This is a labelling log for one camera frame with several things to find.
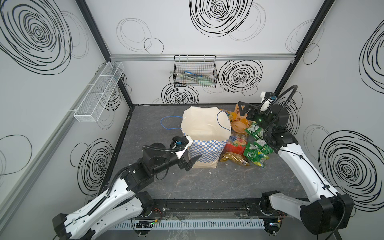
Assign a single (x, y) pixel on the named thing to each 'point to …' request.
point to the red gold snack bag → (235, 148)
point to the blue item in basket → (189, 73)
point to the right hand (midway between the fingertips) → (247, 102)
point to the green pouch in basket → (203, 81)
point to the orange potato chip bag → (242, 123)
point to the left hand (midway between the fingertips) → (195, 146)
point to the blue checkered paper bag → (210, 129)
